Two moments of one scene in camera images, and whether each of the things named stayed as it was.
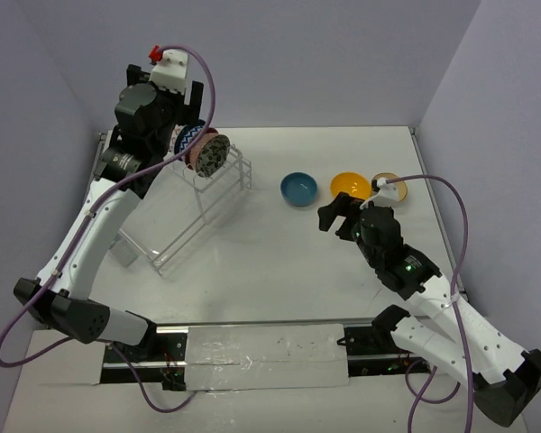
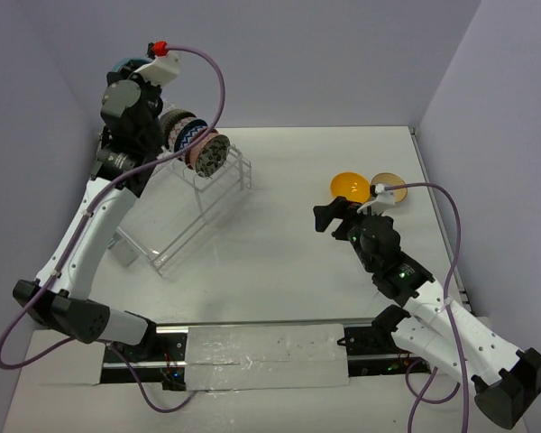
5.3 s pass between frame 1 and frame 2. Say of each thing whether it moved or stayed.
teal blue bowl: moved
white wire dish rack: stayed
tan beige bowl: stayed
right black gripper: stayed
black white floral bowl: stayed
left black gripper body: moved
